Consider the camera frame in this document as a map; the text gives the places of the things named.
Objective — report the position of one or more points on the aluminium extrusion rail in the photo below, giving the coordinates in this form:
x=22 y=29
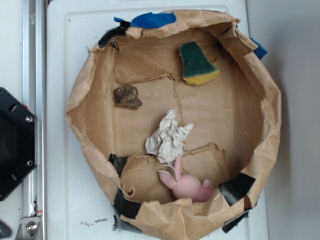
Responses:
x=34 y=36

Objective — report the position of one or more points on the green and yellow sponge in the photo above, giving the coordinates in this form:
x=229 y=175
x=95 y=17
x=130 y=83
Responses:
x=197 y=70

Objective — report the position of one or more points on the crumpled white paper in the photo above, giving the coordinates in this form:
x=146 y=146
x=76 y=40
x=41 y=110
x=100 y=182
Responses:
x=168 y=141

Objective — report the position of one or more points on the white plastic tray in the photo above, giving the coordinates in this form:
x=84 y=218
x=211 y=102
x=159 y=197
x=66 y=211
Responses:
x=77 y=208

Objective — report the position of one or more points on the pink plush bunny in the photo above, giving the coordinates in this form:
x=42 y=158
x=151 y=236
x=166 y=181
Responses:
x=185 y=186

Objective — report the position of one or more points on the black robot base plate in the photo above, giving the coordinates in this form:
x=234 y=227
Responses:
x=17 y=143

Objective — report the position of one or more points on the brown paper bag bin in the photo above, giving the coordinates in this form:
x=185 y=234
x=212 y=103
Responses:
x=234 y=141

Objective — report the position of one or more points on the metal corner bracket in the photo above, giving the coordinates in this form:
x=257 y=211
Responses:
x=28 y=228

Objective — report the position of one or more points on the brown rock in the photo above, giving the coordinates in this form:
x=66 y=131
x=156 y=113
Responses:
x=126 y=96

